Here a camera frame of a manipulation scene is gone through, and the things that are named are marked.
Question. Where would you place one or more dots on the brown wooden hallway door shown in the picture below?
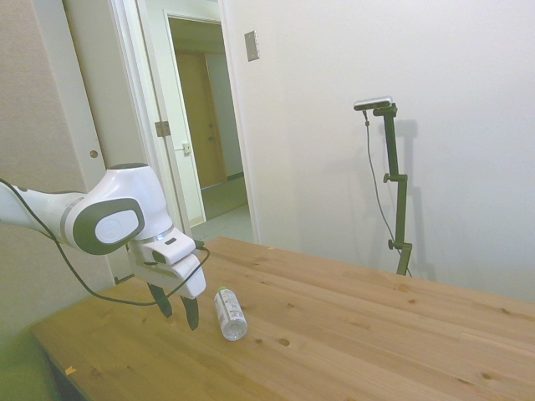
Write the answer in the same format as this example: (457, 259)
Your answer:
(196, 125)

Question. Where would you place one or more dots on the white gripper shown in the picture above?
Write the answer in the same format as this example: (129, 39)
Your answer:
(184, 280)

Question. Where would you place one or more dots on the grey exterior camera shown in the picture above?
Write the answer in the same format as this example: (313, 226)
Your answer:
(374, 103)

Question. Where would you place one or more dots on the metal door latch plate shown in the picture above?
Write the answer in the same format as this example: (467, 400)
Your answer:
(186, 147)

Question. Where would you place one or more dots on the clear bottle with green cap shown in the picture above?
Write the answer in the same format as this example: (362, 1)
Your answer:
(229, 311)

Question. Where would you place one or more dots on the small orange scrap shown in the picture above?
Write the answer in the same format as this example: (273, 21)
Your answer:
(70, 369)

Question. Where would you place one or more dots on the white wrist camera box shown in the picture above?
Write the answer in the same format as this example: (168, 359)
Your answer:
(171, 250)

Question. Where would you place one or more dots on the white closet door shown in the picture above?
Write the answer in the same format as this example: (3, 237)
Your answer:
(96, 83)

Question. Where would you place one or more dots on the grey metal wall plate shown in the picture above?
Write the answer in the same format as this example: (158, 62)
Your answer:
(252, 46)

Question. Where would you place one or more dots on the metal door hinge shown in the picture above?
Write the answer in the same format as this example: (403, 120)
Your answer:
(162, 128)

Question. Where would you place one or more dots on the black camera stand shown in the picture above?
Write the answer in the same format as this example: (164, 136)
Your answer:
(402, 209)

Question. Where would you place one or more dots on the round brass door pull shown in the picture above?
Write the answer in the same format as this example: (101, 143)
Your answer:
(94, 153)

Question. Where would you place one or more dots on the white open door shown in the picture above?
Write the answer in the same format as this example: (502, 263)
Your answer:
(175, 125)

